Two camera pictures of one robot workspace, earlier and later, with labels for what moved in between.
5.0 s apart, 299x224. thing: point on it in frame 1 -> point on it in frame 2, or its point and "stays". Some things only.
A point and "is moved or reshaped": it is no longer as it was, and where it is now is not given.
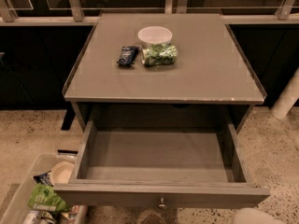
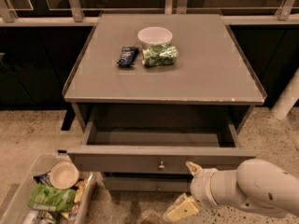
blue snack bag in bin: x=43 y=178 stays
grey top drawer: x=161 y=168 is moved or reshaped
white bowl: x=155 y=35 stays
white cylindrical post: x=288 y=98 stays
